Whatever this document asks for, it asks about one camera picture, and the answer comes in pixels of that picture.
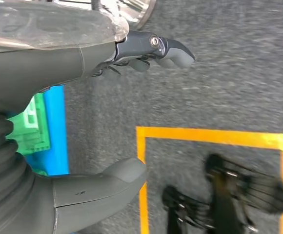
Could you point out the green plastic crate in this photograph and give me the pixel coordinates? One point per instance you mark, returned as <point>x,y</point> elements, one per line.
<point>34,135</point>

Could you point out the blue metal shelf rack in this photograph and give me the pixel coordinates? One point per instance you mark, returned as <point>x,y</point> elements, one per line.
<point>56,129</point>

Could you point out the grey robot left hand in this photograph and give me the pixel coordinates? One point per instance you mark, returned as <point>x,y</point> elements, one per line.
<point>46,48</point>

